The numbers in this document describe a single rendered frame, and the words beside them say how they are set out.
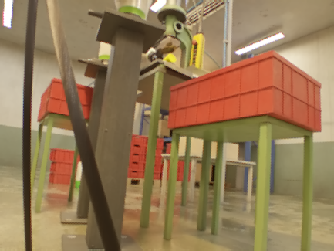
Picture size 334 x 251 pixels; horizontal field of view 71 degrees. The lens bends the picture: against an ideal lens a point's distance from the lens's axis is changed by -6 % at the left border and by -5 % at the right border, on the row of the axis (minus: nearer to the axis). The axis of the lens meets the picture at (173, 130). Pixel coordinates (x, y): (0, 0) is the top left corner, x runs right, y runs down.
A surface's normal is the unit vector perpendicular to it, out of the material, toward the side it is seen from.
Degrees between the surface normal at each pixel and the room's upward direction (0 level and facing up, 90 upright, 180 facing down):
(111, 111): 90
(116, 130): 90
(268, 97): 90
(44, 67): 90
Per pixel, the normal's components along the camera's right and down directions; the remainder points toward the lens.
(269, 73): -0.80, -0.17
